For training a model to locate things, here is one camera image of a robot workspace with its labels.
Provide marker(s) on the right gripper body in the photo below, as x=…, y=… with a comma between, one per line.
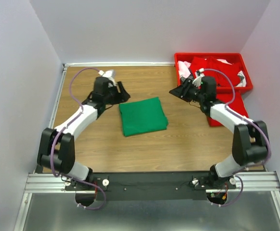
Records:
x=185, y=89

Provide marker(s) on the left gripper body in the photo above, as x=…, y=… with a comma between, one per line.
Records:
x=117, y=92

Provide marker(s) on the green t shirt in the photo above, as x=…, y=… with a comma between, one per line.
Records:
x=142, y=117

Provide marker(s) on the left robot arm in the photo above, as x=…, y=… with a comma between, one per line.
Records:
x=57, y=145

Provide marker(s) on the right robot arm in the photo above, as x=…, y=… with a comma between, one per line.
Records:
x=250, y=145

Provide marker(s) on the white pink t shirt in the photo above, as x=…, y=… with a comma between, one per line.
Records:
x=183, y=69

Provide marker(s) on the folded red t shirt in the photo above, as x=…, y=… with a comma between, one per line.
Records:
x=237, y=105

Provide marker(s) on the red plastic bin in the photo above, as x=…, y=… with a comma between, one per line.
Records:
x=230, y=57

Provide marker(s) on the red t shirt in bin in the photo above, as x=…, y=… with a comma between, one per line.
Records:
x=210, y=63

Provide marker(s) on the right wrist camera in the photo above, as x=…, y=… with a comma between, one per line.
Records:
x=199, y=74

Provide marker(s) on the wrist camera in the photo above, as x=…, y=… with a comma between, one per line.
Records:
x=199, y=74
x=110, y=74

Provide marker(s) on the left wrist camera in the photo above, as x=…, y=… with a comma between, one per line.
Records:
x=110, y=74

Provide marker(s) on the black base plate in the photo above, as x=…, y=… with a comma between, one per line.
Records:
x=151, y=186

